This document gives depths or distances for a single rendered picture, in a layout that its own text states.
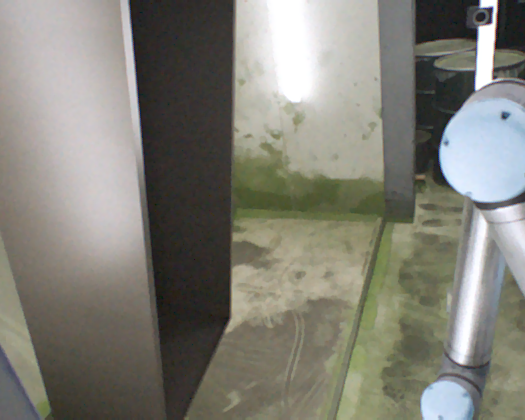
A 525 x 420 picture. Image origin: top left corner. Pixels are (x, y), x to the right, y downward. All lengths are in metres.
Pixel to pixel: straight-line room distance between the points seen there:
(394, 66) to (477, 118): 2.28
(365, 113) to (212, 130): 1.66
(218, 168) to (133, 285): 0.60
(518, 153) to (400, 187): 2.52
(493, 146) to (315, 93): 2.43
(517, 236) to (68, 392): 1.16
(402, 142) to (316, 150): 0.55
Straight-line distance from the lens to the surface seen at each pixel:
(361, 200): 3.21
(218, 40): 1.39
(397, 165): 3.07
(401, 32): 2.86
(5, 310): 2.28
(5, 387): 0.29
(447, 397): 1.00
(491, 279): 0.92
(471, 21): 1.97
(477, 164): 0.64
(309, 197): 3.28
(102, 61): 0.84
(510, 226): 0.68
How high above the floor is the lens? 1.60
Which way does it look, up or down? 27 degrees down
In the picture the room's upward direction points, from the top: 10 degrees counter-clockwise
